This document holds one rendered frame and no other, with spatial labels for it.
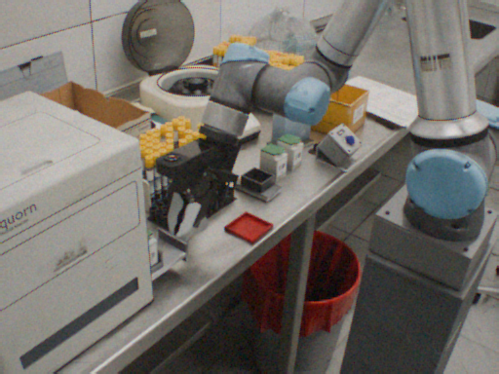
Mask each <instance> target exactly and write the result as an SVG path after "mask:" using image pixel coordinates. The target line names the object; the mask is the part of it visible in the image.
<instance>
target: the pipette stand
mask: <svg viewBox="0 0 499 374"><path fill-rule="evenodd" d="M286 133H289V134H291V135H294V136H297V137H298V138H301V143H303V144H304V146H303V148H304V147H307V146H310V145H311V144H313V143H314V140H312V139H310V134H311V128H310V126H307V125H304V124H301V123H295V122H293V121H290V120H289V118H283V117H281V116H279V115H276V114H274V113H273V125H272V137H271V140H270V141H268V142H267V146H268V144H270V143H272V144H275V145H276V146H277V140H278V138H281V137H282V136H283V135H285V134H286Z"/></svg>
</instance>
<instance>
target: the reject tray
mask: <svg viewBox="0 0 499 374"><path fill-rule="evenodd" d="M272 228H274V224H273V223H271V222H269V221H265V220H263V219H261V218H260V217H258V216H256V215H254V214H252V213H248V212H245V213H242V214H240V215H239V216H238V217H237V218H236V219H234V220H233V221H231V222H230V223H228V224H227V225H226V226H224V230H226V231H228V232H230V233H231V234H233V235H235V236H238V237H239V238H241V239H243V240H245V241H246V242H248V243H255V242H256V241H257V240H258V239H260V237H261V236H264V235H265V234H266V233H267V232H268V231H269V230H270V229H272Z"/></svg>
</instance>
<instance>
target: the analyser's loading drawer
mask: <svg viewBox="0 0 499 374"><path fill-rule="evenodd" d="M158 238H159V239H156V240H157V252H158V261H159V262H158V265H155V266H154V267H153V268H152V269H151V271H152V280H154V279H155V278H157V277H160V275H161V274H163V273H164V272H166V271H167V270H168V269H169V268H170V267H171V266H174V265H175V264H176V263H177V262H178V261H180V260H183V261H185V262H187V261H189V251H188V242H187V241H183V240H182V239H180V238H179V237H177V236H175V235H174V234H172V233H169V232H168V231H166V230H164V229H162V228H161V227H160V228H158Z"/></svg>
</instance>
